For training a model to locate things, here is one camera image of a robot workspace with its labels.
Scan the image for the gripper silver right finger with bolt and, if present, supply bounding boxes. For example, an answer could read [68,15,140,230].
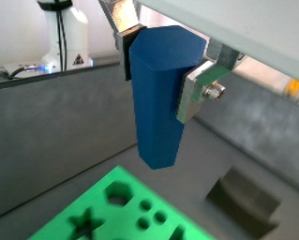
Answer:
[176,38,245,124]

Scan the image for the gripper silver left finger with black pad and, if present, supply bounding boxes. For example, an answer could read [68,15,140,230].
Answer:
[97,0,145,81]

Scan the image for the blue hexagonal prism block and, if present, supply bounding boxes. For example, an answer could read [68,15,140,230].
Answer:
[129,25,207,170]

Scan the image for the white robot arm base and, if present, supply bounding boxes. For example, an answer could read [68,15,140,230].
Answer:
[36,0,91,73]

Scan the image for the green foam shape board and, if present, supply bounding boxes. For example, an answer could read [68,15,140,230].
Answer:
[29,166,216,240]

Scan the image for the black curved cradle stand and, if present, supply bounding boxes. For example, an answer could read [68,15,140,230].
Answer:
[207,167,280,240]

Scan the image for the black cables on base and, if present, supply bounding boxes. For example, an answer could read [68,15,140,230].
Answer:
[0,64,36,83]

